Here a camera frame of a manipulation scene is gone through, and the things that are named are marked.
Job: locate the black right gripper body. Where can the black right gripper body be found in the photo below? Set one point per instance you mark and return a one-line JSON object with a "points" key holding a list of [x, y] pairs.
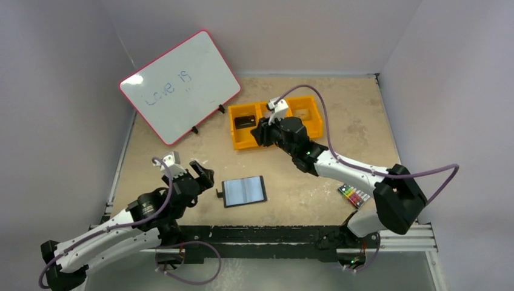
{"points": [[266, 133]]}

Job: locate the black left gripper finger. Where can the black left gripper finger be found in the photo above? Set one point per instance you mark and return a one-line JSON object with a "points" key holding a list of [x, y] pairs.
{"points": [[199, 169], [205, 178]]}

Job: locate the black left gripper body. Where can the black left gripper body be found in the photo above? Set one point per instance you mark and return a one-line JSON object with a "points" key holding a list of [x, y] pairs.
{"points": [[179, 177]]}

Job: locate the yellow three-compartment tray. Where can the yellow three-compartment tray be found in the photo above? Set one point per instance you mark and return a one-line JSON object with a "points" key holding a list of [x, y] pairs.
{"points": [[242, 139]]}

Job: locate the black leather card holder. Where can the black leather card holder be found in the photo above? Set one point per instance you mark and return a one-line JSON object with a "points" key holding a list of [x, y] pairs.
{"points": [[244, 191]]}

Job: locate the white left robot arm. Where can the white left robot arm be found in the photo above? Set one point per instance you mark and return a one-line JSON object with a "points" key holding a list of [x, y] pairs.
{"points": [[150, 221]]}

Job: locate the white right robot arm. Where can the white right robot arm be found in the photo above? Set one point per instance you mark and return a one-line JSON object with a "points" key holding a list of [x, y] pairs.
{"points": [[396, 202]]}

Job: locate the black card in tray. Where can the black card in tray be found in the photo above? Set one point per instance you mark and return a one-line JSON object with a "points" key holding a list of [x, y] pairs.
{"points": [[242, 122]]}

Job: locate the beige card in tray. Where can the beige card in tray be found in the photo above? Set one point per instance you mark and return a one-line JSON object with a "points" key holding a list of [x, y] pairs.
{"points": [[302, 114]]}

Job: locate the pink framed whiteboard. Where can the pink framed whiteboard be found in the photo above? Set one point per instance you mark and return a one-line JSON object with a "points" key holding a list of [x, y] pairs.
{"points": [[177, 91]]}

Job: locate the pack of coloured markers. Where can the pack of coloured markers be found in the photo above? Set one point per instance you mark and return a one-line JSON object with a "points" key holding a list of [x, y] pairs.
{"points": [[356, 197]]}

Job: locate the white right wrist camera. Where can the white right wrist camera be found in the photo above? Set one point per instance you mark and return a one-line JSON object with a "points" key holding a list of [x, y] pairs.
{"points": [[278, 108]]}

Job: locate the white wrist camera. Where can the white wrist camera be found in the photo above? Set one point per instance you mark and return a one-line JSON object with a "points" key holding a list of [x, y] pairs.
{"points": [[170, 165], [278, 108]]}

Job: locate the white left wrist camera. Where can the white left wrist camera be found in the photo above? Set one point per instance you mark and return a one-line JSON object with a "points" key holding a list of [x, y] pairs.
{"points": [[170, 165]]}

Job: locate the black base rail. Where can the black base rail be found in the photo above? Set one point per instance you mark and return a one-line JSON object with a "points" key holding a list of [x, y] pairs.
{"points": [[326, 244]]}

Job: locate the aluminium frame rail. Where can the aluminium frame rail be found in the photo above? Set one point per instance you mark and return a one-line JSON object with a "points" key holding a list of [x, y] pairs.
{"points": [[419, 239]]}

